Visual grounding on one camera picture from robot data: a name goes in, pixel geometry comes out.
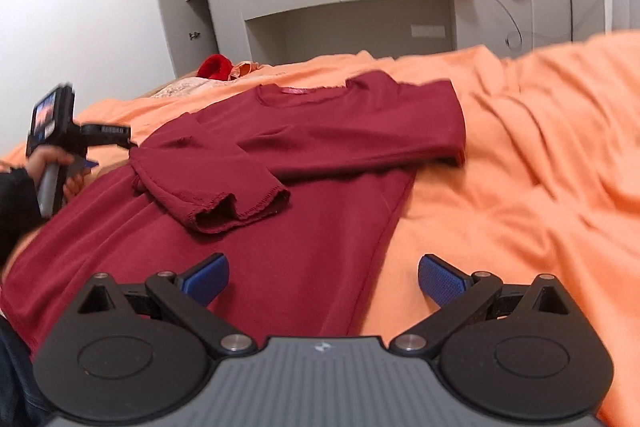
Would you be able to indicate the person's left hand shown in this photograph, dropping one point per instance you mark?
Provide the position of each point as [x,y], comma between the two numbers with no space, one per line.
[44,156]

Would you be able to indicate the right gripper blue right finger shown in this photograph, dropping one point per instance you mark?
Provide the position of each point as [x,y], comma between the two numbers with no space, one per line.
[463,299]

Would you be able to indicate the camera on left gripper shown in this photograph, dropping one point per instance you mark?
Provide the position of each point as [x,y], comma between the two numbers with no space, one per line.
[52,117]

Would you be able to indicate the dark red long-sleeve sweater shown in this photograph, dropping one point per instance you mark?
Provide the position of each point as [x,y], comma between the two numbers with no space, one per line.
[301,190]

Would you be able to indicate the bright red cloth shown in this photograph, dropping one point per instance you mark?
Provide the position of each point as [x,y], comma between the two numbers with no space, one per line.
[215,67]

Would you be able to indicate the black-sleeved left forearm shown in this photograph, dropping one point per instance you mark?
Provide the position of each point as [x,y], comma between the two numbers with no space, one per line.
[19,211]

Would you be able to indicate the white wall socket plate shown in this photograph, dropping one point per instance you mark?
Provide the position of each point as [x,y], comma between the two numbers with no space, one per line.
[428,31]

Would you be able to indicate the orange duvet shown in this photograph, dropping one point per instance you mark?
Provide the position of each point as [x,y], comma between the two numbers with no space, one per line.
[549,181]

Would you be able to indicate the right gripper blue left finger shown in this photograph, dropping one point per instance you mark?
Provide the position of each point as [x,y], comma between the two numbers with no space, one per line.
[183,299]

